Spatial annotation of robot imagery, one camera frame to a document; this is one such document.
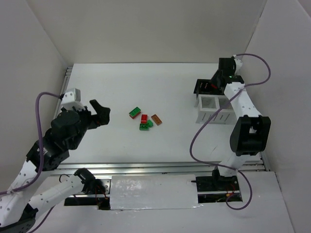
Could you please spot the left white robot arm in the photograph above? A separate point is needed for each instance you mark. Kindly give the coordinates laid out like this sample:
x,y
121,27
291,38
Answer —
x,y
20,206

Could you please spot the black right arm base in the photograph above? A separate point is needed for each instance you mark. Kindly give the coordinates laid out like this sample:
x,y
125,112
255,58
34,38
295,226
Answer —
x,y
217,188

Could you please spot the long green lego brick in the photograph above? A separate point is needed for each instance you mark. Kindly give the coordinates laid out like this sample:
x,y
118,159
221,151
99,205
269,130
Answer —
x,y
135,110

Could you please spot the small green lego brick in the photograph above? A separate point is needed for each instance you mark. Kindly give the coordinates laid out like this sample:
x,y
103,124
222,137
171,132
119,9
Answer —
x,y
150,123

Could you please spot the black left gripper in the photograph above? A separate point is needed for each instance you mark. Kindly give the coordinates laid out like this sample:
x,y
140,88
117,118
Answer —
x,y
90,117

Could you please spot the white two-slot container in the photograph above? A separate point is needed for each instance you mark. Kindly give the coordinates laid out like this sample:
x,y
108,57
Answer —
x,y
209,104

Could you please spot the black two-slot container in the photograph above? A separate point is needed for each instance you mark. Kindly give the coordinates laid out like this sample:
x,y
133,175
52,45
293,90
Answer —
x,y
205,87

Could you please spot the orange long lego plate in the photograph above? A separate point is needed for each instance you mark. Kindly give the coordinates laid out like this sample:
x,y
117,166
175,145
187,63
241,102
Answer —
x,y
156,119

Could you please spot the red curved lego brick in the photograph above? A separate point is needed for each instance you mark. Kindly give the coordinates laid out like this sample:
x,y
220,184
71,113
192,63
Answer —
x,y
144,119

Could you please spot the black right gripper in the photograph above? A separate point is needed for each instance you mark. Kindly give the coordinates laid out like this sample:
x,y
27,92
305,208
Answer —
x,y
202,86

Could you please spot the white foil cover panel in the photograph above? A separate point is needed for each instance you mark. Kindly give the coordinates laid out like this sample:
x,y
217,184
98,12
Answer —
x,y
153,192

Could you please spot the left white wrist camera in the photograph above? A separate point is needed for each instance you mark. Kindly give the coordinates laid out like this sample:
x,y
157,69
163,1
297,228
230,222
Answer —
x,y
72,100

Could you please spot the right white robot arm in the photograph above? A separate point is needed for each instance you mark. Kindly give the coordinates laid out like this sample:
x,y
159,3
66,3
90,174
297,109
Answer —
x,y
250,133

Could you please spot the long red lego plate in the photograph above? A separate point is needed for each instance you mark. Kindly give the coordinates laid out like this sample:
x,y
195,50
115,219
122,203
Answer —
x,y
133,116

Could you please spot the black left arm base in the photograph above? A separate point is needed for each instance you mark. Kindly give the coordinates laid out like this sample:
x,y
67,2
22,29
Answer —
x,y
96,194

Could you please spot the green 2x2 lego brick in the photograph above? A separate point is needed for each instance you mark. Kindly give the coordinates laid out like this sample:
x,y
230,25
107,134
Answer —
x,y
144,126

